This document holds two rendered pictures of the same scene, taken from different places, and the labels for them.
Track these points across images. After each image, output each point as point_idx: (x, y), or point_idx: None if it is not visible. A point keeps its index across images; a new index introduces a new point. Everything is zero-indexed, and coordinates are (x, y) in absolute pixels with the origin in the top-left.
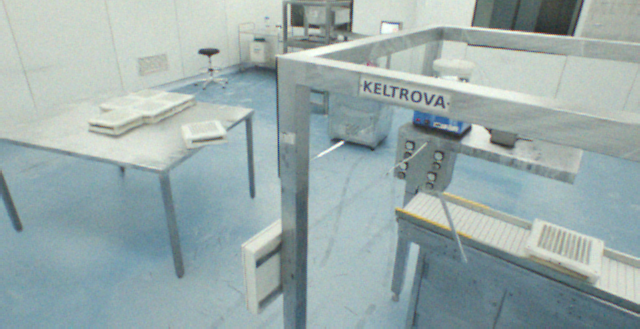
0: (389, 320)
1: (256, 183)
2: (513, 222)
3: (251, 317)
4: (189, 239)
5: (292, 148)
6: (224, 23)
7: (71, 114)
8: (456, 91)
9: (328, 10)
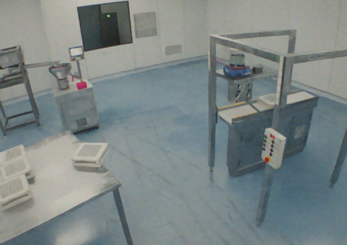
0: (221, 177)
1: None
2: (251, 102)
3: (188, 224)
4: (98, 235)
5: (287, 89)
6: None
7: None
8: (327, 51)
9: (19, 53)
